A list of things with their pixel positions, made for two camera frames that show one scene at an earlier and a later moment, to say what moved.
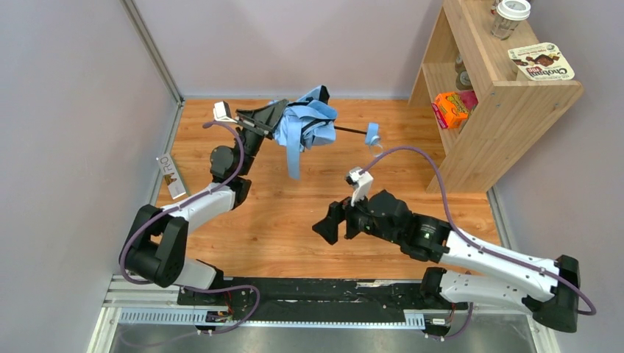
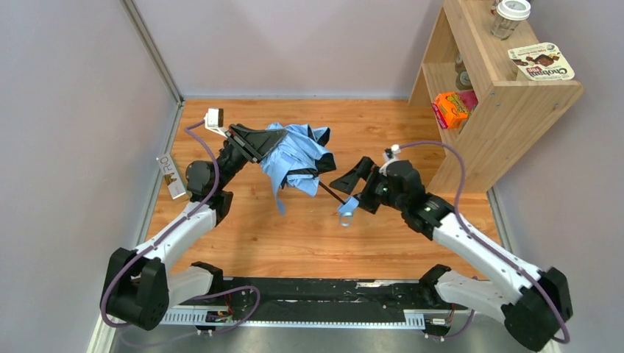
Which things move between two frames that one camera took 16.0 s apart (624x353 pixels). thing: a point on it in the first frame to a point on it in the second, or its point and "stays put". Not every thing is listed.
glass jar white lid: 508,15 stays put
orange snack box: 450,109 stays put
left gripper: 256,123 to 241,144
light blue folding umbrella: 309,121 to 298,160
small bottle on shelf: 463,81 stays put
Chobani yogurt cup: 542,61 stays put
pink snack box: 469,98 stays put
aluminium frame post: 138,23 stays put
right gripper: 350,221 to 367,176
